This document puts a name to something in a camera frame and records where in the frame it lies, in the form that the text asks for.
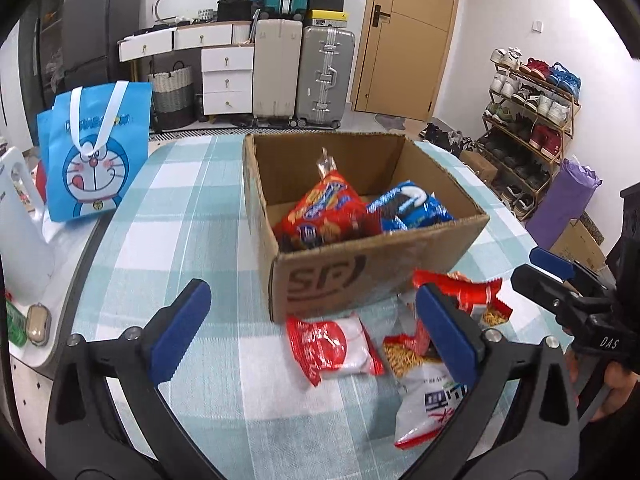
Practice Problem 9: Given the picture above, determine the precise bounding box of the white drawer desk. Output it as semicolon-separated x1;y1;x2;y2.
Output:
118;21;254;116

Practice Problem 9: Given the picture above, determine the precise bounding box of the oval mirror frame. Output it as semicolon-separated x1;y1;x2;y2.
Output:
151;0;219;23

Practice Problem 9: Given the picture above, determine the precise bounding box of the red cracker snack bag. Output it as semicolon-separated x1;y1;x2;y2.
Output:
273;148;383;252

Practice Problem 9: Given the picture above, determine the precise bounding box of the blue Oreo cookie pack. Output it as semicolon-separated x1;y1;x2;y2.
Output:
367;180;454;232

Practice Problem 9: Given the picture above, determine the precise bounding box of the woven laundry basket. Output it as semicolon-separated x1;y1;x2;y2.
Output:
148;60;195;132

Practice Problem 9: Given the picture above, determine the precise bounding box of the metal shoe rack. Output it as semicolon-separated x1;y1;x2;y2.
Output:
477;47;582;221

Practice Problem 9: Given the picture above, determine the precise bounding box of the purple rolled mat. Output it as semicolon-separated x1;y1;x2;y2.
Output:
525;156;602;249

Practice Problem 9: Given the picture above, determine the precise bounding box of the red orange noodle snack bag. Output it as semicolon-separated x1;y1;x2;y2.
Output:
412;270;512;327

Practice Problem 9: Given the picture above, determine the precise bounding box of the checkered teal tablecloth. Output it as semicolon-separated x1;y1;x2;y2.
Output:
71;127;574;480

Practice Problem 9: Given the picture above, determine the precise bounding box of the small red white snack pack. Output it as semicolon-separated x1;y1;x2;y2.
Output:
285;314;385;387

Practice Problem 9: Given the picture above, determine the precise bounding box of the dark glass cabinet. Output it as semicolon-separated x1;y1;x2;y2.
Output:
17;0;64;145

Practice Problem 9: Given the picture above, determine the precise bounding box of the black refrigerator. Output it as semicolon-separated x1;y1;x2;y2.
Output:
62;0;141;90

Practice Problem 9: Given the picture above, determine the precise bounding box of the wooden door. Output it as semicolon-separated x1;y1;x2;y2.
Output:
352;0;459;120

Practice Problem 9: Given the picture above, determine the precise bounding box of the white red noodle snack bag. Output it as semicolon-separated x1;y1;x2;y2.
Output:
383;315;468;450

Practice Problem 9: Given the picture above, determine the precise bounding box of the person's right hand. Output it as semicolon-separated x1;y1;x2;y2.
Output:
565;349;639;428

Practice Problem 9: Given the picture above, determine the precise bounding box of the beige suitcase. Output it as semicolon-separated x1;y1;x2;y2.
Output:
253;20;303;122

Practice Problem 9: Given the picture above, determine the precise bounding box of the silver suitcase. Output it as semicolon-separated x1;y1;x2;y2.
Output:
295;26;355;129

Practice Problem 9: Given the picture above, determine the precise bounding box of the small cardboard box on floor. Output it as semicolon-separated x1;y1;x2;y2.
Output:
460;151;498;185

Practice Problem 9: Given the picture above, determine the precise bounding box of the brown cardboard SF box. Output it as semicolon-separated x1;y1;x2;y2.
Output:
242;131;489;323

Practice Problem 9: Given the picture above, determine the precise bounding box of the blue Doraemon tote bag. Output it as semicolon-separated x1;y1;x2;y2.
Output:
37;80;152;222

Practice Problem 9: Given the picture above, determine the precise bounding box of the yellow black shoe box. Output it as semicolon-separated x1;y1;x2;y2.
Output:
306;9;348;28

